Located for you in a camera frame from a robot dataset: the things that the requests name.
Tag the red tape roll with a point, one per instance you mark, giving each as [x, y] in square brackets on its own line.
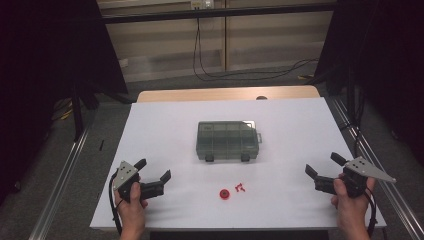
[224, 194]

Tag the smoky transparent compartment storage box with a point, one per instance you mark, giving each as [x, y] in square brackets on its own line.
[226, 140]

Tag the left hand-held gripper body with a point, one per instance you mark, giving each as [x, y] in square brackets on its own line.
[126, 175]

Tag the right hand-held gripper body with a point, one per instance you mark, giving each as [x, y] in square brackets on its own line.
[358, 170]

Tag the person's left hand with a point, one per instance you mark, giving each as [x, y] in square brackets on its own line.
[133, 213]

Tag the black metal stand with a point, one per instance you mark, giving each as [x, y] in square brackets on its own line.
[77, 113]

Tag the black curtain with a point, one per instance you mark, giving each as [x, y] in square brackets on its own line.
[383, 66]
[43, 66]

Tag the light wooden table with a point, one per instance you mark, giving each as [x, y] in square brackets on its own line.
[200, 94]

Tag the white wall socket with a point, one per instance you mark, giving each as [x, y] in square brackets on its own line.
[201, 3]

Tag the person's right hand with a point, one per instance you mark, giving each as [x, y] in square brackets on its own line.
[353, 210]

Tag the metal floor rail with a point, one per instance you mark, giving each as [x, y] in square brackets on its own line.
[396, 200]
[56, 186]

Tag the dark table grommet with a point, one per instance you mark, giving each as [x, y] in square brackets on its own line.
[261, 97]

